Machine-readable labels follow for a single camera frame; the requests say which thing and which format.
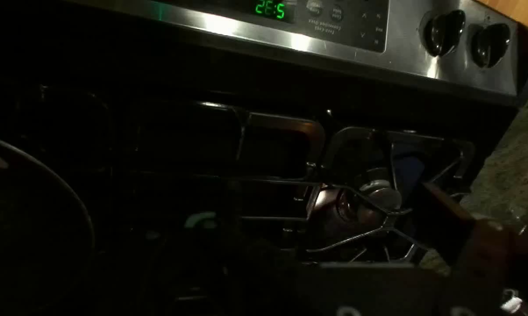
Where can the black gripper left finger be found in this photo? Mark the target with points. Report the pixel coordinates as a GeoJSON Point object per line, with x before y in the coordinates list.
{"type": "Point", "coordinates": [263, 282]}

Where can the black gas stove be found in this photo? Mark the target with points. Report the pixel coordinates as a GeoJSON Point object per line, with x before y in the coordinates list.
{"type": "Point", "coordinates": [333, 36]}

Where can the black frying pan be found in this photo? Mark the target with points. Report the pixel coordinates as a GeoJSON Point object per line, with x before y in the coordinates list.
{"type": "Point", "coordinates": [17, 205]}

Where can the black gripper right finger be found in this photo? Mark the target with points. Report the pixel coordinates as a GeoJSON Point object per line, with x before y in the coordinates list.
{"type": "Point", "coordinates": [466, 235]}

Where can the black stove knob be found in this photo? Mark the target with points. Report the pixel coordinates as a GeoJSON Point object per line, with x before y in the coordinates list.
{"type": "Point", "coordinates": [489, 45]}
{"type": "Point", "coordinates": [444, 33]}

